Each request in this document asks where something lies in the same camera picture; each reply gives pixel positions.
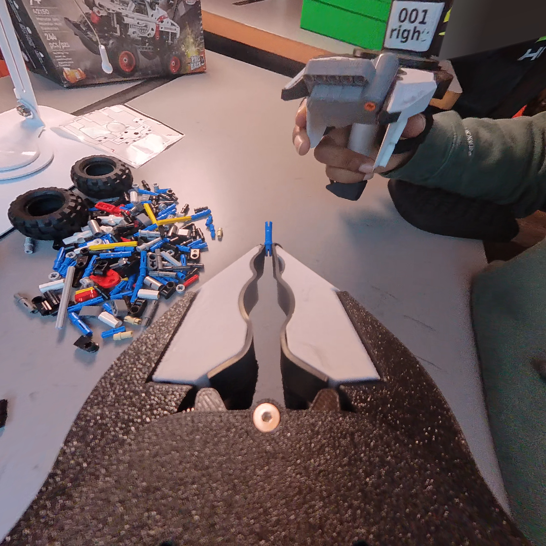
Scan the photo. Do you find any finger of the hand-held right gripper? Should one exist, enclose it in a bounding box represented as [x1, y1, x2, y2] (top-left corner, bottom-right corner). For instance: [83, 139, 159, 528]
[372, 71, 439, 173]

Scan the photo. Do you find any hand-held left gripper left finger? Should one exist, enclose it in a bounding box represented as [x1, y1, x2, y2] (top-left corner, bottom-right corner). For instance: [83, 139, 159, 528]
[154, 245, 267, 406]

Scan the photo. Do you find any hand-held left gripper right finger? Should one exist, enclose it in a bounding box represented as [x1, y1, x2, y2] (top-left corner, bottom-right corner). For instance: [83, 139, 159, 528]
[273, 246, 381, 403]

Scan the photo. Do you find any grey motor block assembly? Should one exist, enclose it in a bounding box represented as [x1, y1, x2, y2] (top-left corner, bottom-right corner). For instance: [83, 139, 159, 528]
[282, 53, 403, 150]

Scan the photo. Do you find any pile of small building bricks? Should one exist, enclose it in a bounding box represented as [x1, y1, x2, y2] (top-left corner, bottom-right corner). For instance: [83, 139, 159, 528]
[13, 179, 224, 355]

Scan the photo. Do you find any person's right forearm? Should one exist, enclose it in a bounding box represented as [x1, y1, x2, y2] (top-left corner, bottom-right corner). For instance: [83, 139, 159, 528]
[384, 111, 546, 205]

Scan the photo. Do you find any grey desk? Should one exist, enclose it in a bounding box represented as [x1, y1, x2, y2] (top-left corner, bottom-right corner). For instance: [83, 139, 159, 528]
[0, 51, 512, 534]

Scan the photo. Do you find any person's right hand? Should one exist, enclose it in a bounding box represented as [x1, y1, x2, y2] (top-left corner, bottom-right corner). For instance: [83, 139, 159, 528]
[293, 99, 428, 184]

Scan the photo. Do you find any green plastic crate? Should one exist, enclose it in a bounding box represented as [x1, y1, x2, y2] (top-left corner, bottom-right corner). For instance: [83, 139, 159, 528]
[301, 0, 393, 50]

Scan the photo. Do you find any wood-edged table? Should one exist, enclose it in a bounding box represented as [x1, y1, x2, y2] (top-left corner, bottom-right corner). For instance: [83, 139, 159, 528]
[201, 0, 466, 94]

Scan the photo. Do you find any person's torso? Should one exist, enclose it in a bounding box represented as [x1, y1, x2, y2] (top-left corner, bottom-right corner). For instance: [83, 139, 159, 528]
[470, 256, 546, 546]

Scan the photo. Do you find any black toy tyre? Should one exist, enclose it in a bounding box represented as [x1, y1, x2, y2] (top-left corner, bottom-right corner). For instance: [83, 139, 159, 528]
[7, 188, 90, 239]
[70, 156, 135, 198]

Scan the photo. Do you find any clear sticker sheet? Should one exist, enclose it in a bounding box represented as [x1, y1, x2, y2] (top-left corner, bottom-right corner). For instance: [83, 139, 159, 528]
[53, 104, 184, 167]

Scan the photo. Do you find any toy truck box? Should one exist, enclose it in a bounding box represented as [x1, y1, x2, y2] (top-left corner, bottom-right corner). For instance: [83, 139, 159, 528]
[7, 0, 207, 88]

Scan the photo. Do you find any white book stand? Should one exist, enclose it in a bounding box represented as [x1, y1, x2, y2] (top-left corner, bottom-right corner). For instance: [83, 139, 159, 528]
[0, 0, 116, 238]

